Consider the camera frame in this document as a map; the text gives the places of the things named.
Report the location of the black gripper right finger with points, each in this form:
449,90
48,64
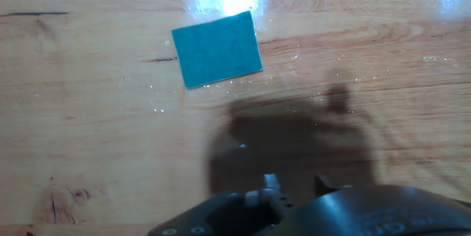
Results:
324,187

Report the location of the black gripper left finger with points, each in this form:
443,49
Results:
235,210

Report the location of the green yellow rectangular sponge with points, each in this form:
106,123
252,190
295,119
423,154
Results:
217,50

